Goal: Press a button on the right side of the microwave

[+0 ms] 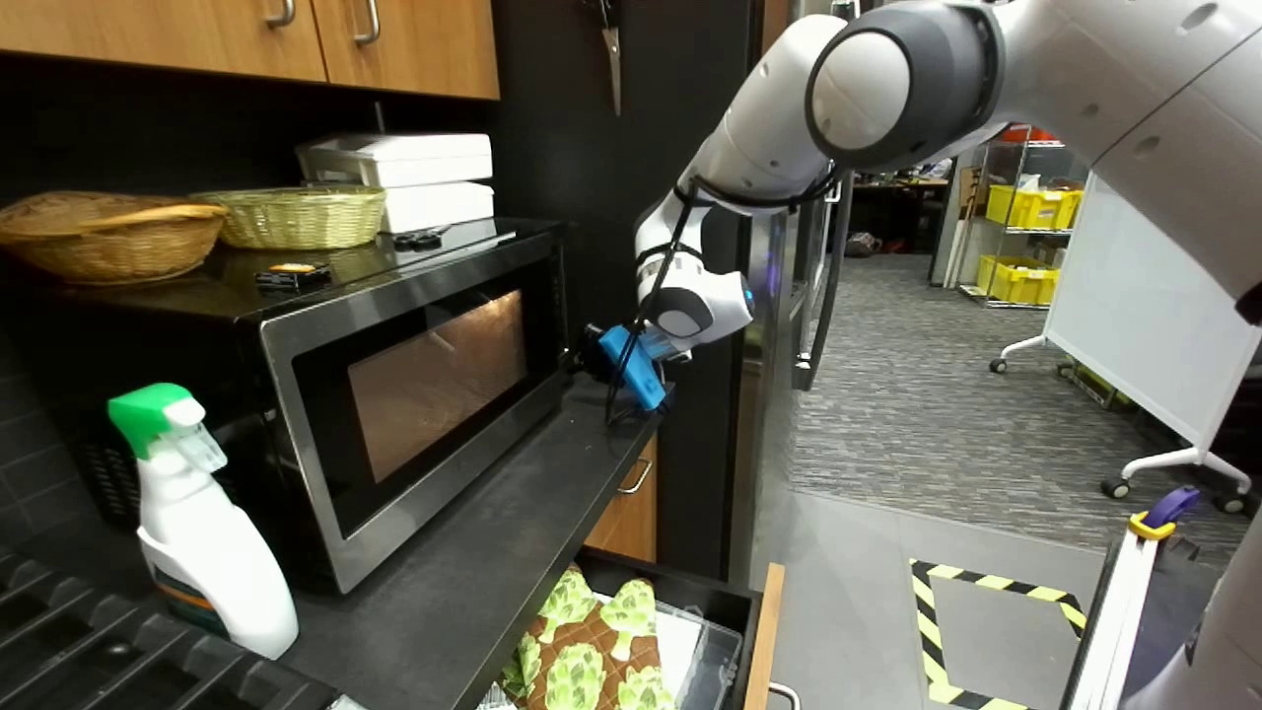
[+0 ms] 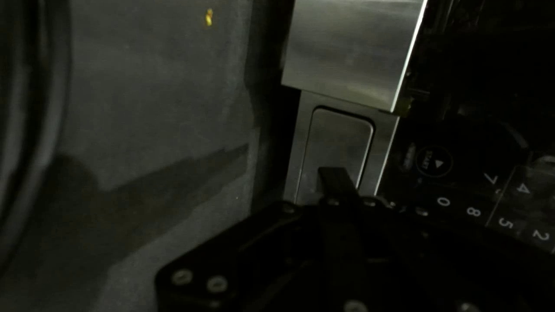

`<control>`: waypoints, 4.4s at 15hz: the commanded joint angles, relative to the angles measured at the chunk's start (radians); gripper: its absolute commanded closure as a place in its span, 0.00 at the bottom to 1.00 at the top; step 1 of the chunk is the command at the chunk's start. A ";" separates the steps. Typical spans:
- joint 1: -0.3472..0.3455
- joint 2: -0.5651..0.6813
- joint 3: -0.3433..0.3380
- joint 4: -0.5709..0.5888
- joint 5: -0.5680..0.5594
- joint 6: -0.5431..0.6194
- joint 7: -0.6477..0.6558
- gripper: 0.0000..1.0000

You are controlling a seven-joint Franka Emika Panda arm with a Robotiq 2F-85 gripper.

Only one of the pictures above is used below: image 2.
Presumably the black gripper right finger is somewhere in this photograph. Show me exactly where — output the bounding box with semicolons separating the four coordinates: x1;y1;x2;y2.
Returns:
338;168;555;312

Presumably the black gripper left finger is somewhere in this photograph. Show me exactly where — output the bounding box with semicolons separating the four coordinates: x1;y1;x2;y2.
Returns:
154;166;348;312

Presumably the stainless steel microwave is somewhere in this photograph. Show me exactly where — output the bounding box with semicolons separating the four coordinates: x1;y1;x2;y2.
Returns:
279;0;555;261

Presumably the black countertop slab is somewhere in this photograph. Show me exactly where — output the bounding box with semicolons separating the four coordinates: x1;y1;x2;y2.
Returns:
0;0;302;312

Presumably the black cable bundle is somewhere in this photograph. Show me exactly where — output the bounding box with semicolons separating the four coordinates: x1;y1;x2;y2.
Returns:
0;0;74;273

